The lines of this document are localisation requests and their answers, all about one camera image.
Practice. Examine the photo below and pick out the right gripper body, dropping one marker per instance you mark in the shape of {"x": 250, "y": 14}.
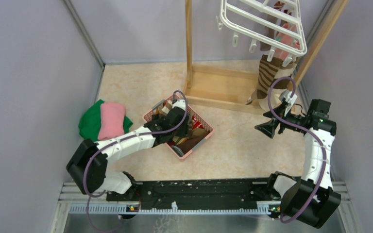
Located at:
{"x": 292, "y": 119}

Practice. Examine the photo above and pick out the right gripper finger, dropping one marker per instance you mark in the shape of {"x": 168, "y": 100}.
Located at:
{"x": 269, "y": 127}
{"x": 278, "y": 111}

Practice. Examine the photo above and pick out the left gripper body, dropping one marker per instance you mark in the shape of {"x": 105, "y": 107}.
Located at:
{"x": 183, "y": 131}

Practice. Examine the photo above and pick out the tan brown striped sock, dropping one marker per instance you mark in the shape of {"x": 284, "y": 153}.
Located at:
{"x": 267, "y": 71}

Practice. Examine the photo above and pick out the white clip hanger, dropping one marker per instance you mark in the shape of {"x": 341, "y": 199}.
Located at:
{"x": 250, "y": 19}

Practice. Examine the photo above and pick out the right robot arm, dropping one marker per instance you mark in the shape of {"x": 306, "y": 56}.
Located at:
{"x": 313, "y": 195}

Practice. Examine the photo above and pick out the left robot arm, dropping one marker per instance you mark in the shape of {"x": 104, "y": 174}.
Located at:
{"x": 88, "y": 165}

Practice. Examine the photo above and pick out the striped socks in basket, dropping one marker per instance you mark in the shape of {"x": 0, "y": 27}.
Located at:
{"x": 198, "y": 130}

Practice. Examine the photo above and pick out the pink plastic basket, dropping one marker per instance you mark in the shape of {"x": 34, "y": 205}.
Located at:
{"x": 160, "y": 110}

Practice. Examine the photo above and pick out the wooden rack stand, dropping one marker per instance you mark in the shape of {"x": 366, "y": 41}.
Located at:
{"x": 230, "y": 87}

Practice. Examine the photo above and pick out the pink folded cloth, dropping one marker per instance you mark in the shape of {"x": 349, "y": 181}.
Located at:
{"x": 112, "y": 119}

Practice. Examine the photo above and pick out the pink sock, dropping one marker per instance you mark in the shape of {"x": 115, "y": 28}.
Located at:
{"x": 287, "y": 40}

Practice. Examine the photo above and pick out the maroon striped sock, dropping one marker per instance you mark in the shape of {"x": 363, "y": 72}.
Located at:
{"x": 271, "y": 33}

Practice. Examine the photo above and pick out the green cloth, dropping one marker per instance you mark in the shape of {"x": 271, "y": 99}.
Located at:
{"x": 90, "y": 122}

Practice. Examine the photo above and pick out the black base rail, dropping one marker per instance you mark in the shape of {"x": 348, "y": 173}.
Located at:
{"x": 246, "y": 196}

